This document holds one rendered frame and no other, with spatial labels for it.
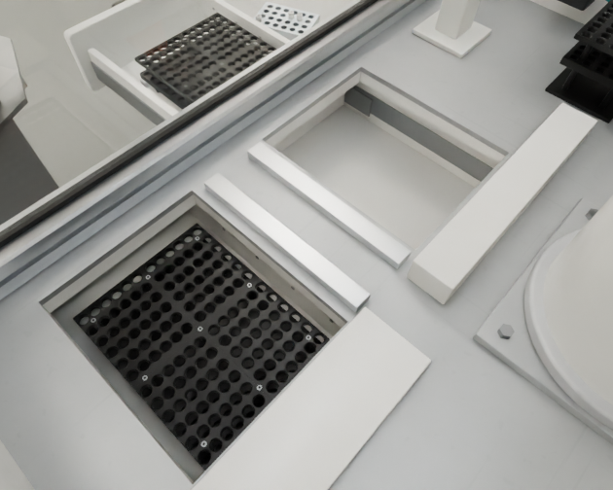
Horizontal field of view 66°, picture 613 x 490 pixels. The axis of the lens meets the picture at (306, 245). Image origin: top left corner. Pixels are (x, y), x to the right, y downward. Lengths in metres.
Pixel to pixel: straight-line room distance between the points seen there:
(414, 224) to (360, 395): 0.32
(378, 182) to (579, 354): 0.39
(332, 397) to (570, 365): 0.21
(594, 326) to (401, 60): 0.47
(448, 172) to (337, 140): 0.18
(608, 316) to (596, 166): 0.30
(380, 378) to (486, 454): 0.11
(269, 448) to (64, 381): 0.20
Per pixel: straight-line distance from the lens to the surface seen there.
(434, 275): 0.48
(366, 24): 0.75
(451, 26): 0.79
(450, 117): 0.68
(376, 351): 0.46
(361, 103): 0.81
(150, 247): 0.67
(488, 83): 0.75
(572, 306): 0.46
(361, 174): 0.74
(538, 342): 0.49
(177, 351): 0.53
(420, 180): 0.75
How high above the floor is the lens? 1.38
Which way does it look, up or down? 58 degrees down
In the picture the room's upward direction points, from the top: 2 degrees clockwise
